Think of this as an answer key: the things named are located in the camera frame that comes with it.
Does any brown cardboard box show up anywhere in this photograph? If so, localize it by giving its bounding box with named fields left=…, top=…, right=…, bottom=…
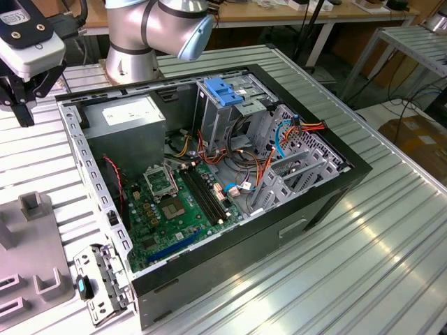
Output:
left=378, top=114, right=447, bottom=184
left=330, top=24, right=380, bottom=66

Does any black RAM slot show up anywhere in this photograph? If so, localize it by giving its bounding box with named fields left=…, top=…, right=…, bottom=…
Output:
left=192, top=165, right=230, bottom=221
left=179, top=169, right=217, bottom=226
left=184, top=167, right=221, bottom=225
left=188, top=166, right=226, bottom=223

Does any red black fan wire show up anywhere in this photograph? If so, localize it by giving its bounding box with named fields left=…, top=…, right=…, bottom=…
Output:
left=102, top=155, right=126, bottom=214

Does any red orange wire bundle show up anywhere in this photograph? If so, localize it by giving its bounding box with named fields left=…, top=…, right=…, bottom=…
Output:
left=196, top=131, right=230, bottom=165

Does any wire locking lever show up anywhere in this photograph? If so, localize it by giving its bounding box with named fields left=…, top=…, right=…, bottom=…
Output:
left=169, top=164, right=180, bottom=193

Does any green motherboard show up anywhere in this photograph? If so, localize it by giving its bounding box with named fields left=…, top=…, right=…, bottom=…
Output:
left=124, top=162, right=245, bottom=273

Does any blue expansion slot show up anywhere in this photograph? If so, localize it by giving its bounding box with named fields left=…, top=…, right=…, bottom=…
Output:
left=145, top=228, right=203, bottom=263

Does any grey parts rack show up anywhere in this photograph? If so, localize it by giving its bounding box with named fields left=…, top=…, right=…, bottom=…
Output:
left=0, top=191, right=76, bottom=331

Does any metal slat side table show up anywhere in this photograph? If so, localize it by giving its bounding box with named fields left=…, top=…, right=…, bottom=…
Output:
left=340, top=26, right=447, bottom=102

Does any wooden desk white frame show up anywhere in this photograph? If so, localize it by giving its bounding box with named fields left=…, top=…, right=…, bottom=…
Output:
left=34, top=0, right=422, bottom=69

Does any white camera box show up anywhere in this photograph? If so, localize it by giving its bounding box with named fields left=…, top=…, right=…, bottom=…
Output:
left=0, top=0, right=67, bottom=80

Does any CPU socket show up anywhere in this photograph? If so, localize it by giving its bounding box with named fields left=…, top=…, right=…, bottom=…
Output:
left=159, top=198, right=186, bottom=221

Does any blue plastic drive latch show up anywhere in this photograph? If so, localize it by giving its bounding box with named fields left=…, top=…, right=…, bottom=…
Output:
left=203, top=77, right=244, bottom=107

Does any orange red yellow power wire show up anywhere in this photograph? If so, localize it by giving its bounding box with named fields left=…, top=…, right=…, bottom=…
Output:
left=258, top=117, right=328, bottom=188

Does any metal card retainer bracket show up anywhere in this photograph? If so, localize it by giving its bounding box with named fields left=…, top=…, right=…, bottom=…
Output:
left=72, top=243, right=135, bottom=327

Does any grey metal disk bay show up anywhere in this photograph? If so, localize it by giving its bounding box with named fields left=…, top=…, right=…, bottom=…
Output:
left=248, top=103, right=352, bottom=218

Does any black case fan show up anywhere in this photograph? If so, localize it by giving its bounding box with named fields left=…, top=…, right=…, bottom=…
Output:
left=101, top=155, right=129, bottom=231

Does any black PC case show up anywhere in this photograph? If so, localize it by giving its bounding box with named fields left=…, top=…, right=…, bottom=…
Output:
left=54, top=62, right=373, bottom=331

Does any blue data wire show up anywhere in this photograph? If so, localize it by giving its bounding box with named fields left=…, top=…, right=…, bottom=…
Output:
left=223, top=117, right=300, bottom=197

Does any grey power supply unit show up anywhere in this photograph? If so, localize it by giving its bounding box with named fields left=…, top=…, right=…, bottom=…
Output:
left=79, top=94, right=167, bottom=179

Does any yellow black wire bundle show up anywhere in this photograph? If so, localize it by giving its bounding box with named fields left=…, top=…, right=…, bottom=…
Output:
left=167, top=134, right=193, bottom=158

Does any black blue retainer latch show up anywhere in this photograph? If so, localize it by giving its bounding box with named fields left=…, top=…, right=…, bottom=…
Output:
left=75, top=274, right=94, bottom=302

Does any grey metal drive cage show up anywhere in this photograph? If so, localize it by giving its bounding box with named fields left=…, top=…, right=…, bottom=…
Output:
left=193, top=73, right=280, bottom=154

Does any metal socket cover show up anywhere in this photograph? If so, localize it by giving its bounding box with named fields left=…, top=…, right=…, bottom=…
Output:
left=142, top=166, right=178, bottom=200

